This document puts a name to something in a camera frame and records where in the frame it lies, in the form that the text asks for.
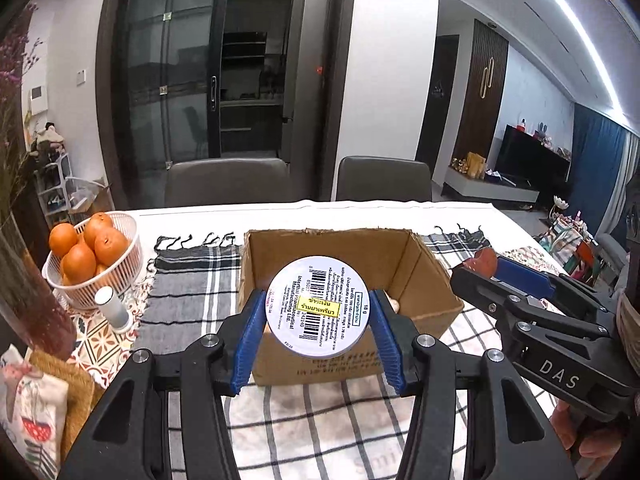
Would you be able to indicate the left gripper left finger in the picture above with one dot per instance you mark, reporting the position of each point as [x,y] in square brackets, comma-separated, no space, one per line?
[126,436]

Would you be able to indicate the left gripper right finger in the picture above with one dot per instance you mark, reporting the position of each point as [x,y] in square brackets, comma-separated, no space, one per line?
[508,436]

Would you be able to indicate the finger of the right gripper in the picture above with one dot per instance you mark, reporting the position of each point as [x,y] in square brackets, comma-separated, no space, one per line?
[500,300]
[567,294]

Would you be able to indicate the brown wooden piece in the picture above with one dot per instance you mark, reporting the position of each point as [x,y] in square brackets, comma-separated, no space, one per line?
[484,262]

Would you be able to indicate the round tin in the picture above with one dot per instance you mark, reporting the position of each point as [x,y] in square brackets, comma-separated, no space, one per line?
[317,307]

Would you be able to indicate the right hand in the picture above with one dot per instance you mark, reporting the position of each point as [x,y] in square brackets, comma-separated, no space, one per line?
[596,449]

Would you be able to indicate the patterned table mat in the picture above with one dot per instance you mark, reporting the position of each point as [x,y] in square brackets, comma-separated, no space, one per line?
[534,257]

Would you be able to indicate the wicker tissue box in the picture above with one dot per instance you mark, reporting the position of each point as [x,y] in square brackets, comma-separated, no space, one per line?
[83,393]

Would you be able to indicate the brown cardboard box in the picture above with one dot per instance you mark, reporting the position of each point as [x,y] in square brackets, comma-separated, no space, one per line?
[395,262]

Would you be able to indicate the small white cylinder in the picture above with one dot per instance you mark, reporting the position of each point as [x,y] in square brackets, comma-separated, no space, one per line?
[113,310]

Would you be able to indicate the black white plaid cloth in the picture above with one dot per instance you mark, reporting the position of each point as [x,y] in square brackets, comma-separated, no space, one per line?
[352,429]

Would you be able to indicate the black television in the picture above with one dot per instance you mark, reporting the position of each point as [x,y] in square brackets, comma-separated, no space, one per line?
[523,156]

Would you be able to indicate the floral fabric tissue cover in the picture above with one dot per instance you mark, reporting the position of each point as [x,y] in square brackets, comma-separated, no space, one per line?
[33,412]

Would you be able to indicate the white tv console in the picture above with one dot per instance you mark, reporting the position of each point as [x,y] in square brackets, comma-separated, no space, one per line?
[473,190]

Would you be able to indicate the white fruit basket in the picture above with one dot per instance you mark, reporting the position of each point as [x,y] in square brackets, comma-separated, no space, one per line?
[119,275]

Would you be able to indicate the orange fruit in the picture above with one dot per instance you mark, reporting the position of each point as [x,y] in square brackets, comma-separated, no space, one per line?
[96,224]
[78,265]
[110,244]
[62,238]

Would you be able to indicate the glass vase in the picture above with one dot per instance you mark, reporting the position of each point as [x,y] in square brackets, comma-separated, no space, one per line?
[27,303]

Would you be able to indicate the grey dining chair right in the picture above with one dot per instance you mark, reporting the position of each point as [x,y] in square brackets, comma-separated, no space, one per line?
[364,178]

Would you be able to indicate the grey dining chair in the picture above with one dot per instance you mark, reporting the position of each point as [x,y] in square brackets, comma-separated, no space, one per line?
[364,178]
[228,181]

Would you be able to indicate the grey dining chair left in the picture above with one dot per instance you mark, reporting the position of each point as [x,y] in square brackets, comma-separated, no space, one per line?
[228,181]

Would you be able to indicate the white shelf rack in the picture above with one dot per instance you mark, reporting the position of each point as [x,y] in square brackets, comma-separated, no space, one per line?
[62,196]

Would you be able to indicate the dried purple flowers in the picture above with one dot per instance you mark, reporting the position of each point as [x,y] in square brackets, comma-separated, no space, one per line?
[18,57]

